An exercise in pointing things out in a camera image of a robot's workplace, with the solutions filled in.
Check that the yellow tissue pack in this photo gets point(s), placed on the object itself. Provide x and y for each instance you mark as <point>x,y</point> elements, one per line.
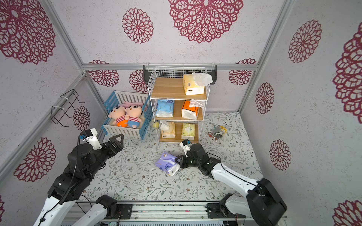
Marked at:
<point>194,84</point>

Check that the plush doll orange outfit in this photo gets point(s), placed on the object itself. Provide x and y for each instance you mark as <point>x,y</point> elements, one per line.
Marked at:
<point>119,116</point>

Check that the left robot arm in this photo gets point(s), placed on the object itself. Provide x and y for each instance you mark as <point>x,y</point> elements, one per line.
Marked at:
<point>84,161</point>

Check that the beige tissue pack bottom shelf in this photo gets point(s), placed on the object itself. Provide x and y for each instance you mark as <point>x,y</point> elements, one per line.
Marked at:
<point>167,129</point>

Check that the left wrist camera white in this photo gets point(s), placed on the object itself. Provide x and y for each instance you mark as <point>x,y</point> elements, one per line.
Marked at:
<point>90,137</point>

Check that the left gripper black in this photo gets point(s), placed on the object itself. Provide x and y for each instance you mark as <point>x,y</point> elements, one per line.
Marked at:
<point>119,146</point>

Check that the white wire three-tier shelf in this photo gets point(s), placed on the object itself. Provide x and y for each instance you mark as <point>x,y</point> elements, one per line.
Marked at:
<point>172,88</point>

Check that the blue white toy crib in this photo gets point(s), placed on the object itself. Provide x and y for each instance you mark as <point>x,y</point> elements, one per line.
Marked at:
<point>126,99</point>

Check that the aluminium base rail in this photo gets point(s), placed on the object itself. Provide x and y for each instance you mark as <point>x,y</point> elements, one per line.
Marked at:
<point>158,211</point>

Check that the grey plush toy with scissors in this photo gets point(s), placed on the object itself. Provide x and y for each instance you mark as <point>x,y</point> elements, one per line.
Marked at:
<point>218,132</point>

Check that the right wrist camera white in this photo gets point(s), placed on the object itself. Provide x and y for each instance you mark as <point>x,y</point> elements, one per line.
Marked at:
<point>185,145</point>

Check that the plush doll pink hat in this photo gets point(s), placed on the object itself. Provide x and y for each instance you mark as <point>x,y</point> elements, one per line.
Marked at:
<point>133,115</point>

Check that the purple tissue pack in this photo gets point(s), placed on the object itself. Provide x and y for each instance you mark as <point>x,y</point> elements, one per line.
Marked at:
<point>167,164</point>

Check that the orange tissue pack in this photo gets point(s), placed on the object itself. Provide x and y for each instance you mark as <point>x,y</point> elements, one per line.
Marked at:
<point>193,109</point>

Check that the black wire wall rack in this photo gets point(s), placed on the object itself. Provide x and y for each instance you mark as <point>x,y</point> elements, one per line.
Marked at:
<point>68,100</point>

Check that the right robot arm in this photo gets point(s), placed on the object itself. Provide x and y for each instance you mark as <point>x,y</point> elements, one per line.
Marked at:
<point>243,183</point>

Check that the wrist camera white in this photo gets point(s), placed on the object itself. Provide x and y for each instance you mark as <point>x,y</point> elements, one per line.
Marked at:
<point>90,137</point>
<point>185,145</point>

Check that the green tissue pack bottom shelf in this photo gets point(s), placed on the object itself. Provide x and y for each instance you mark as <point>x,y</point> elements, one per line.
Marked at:
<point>188,131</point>

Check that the light blue tissue pack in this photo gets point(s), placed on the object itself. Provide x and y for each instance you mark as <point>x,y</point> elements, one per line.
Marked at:
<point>164,108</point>

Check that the dark grey wall shelf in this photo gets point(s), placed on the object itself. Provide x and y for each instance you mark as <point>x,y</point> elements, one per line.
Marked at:
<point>177,71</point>

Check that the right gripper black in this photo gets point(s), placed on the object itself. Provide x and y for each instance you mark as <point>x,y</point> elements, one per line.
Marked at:
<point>185,161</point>

